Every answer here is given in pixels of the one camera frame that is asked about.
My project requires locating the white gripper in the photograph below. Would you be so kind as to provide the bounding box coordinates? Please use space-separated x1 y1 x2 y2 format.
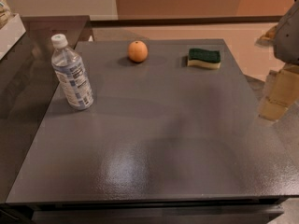
258 0 299 121

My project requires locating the orange fruit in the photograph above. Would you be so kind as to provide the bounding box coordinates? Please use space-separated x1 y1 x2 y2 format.
128 41 149 63

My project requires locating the green and yellow sponge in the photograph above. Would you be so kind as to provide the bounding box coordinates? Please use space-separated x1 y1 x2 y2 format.
187 48 221 69

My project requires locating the clear plastic water bottle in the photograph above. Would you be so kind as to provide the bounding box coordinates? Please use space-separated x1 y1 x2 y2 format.
51 34 93 110

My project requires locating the dark side table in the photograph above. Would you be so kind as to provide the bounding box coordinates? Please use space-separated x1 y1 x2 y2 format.
0 15 93 205

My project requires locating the white box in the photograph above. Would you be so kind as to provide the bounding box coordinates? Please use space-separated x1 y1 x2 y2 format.
0 14 26 60

